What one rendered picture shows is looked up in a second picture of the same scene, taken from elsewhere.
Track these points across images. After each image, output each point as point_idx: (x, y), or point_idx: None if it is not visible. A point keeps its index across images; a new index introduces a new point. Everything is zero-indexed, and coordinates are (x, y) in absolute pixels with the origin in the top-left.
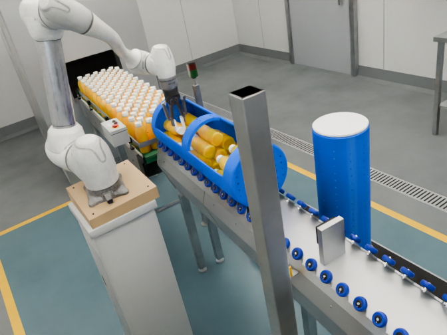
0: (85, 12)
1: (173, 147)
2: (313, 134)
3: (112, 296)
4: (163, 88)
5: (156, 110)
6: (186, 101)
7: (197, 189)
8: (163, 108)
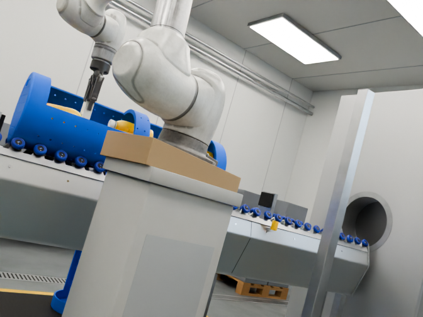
0: None
1: (102, 136)
2: None
3: None
4: (110, 59)
5: (41, 81)
6: (53, 87)
7: None
8: (95, 83)
